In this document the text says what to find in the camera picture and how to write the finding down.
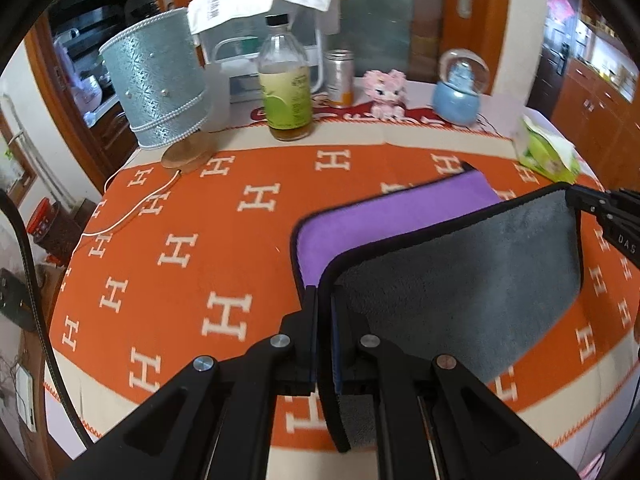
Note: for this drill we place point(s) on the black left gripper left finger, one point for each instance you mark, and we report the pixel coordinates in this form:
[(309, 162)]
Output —
[(213, 419)]

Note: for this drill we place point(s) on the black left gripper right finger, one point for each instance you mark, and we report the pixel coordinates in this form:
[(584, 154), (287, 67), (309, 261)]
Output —
[(433, 418)]

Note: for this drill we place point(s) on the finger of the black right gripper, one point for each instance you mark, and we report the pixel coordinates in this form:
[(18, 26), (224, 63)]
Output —
[(586, 199)]

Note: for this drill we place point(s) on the purple and grey towel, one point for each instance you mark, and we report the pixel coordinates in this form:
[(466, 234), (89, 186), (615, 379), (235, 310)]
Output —
[(443, 267)]

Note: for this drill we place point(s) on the green tissue pack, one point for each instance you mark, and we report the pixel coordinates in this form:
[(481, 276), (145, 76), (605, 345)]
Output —
[(547, 154)]

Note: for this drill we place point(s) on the brown wooden cabinet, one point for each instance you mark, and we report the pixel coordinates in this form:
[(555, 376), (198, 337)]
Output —
[(591, 113)]

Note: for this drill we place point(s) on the orange H-pattern blanket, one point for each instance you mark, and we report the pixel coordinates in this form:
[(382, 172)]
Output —
[(177, 266)]

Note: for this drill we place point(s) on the blue snow globe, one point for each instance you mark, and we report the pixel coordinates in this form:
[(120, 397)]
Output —
[(463, 78)]

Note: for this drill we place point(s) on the pink plush toy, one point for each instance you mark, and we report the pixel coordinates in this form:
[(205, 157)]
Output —
[(386, 92)]

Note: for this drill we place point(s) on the silver metal can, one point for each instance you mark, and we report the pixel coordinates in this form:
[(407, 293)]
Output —
[(340, 69)]

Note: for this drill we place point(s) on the glass bottle green label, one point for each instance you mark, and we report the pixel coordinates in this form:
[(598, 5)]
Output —
[(284, 77)]

